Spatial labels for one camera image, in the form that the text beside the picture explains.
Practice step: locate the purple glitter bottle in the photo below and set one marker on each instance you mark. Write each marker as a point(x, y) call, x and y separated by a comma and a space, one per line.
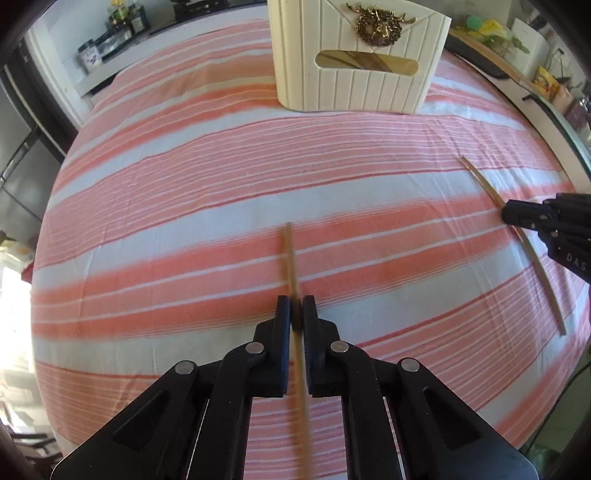
point(579, 113)

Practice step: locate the dark sauce bottle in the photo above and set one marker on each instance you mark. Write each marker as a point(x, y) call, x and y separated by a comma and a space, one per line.
point(137, 21)
point(117, 18)

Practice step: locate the pink cup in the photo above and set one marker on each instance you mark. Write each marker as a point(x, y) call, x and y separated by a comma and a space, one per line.
point(563, 98)

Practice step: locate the pink striped tablecloth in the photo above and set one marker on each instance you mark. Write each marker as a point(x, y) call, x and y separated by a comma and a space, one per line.
point(184, 207)

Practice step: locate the cream utensil holder box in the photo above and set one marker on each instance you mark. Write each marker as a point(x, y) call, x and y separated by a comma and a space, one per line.
point(314, 83)

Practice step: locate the black lidded spice jar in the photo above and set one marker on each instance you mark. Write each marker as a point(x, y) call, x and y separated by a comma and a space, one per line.
point(90, 57)
point(108, 46)

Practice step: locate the wooden cutting board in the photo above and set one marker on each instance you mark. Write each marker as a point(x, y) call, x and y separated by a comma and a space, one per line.
point(508, 70)

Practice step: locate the plastic bag of produce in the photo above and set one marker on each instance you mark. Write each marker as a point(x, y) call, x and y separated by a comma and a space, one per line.
point(485, 30)

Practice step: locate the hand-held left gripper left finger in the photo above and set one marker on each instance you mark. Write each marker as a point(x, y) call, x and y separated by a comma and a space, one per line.
point(282, 318)

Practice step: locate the wooden chopstick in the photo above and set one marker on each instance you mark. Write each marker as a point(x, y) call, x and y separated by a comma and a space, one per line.
point(292, 267)
point(489, 190)

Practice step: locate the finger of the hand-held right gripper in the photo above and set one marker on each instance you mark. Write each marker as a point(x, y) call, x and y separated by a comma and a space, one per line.
point(570, 202)
point(526, 214)

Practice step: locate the grey refrigerator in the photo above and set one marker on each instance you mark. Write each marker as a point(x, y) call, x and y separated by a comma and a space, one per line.
point(23, 152)

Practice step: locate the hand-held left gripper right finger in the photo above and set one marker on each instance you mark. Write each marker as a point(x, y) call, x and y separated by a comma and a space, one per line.
point(309, 323)

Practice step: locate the yellow printed cup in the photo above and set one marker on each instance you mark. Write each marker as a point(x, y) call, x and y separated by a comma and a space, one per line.
point(545, 82)

